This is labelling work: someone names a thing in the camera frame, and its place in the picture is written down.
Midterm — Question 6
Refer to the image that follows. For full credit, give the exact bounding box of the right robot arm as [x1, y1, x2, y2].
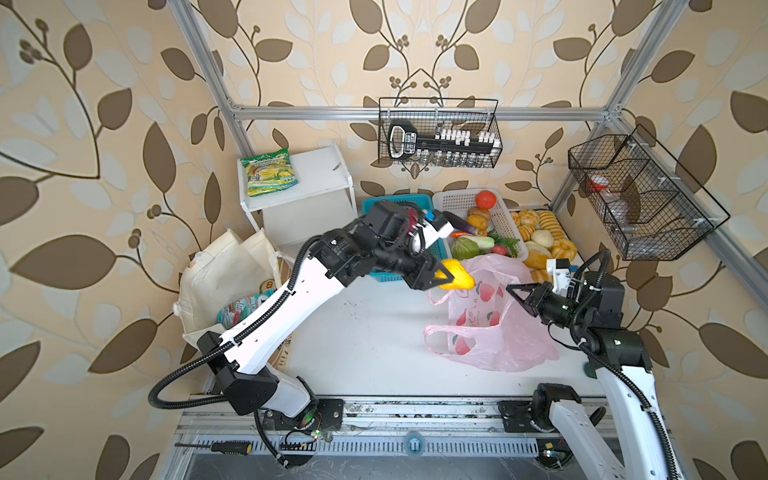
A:
[506, 249, 683, 479]

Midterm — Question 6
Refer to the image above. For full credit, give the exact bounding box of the black yellow screwdriver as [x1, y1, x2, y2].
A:
[175, 440, 253, 456]

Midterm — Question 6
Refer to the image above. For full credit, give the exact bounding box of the red tomato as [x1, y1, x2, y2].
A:
[475, 190, 497, 211]

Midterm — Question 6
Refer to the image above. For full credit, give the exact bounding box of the pink plastic grocery bag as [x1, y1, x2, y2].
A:
[423, 254, 560, 372]

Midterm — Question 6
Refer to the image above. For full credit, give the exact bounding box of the teal red snack bag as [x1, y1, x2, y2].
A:
[217, 289, 275, 329]

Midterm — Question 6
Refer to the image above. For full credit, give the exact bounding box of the cream canvas tote bag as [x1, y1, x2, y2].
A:
[173, 230, 288, 348]

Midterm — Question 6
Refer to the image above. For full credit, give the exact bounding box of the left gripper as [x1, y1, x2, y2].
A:
[371, 235, 458, 290]

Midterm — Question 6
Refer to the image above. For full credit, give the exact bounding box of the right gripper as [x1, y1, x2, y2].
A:
[506, 281, 589, 333]

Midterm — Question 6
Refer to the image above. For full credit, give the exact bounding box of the bread tray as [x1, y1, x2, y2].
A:
[511, 210, 578, 282]

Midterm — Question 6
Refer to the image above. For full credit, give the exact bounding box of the white plastic vegetable basket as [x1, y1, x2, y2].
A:
[432, 188, 528, 261]

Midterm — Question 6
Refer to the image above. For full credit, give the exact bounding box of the white two-tier shelf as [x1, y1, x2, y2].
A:
[237, 144, 358, 247]

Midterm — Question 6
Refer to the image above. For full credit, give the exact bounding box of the teal plastic fruit basket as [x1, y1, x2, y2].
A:
[359, 193, 448, 283]

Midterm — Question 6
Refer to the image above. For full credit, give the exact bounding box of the yellow pear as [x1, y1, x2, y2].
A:
[439, 263, 476, 290]

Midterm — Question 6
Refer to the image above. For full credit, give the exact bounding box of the green cabbage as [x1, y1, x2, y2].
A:
[450, 236, 482, 261]

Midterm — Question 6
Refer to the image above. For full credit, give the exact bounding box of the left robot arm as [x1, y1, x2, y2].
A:
[148, 200, 454, 426]

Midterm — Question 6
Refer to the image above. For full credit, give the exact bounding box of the black wire wall basket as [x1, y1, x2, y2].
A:
[568, 124, 731, 262]

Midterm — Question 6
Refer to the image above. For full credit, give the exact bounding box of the green snack bag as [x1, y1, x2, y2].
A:
[240, 149, 298, 197]

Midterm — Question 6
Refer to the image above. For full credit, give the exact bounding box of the black wire basket with bottles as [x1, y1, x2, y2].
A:
[377, 96, 503, 170]

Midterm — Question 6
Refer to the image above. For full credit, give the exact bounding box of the purple eggplant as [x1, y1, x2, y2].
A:
[443, 211, 478, 235]

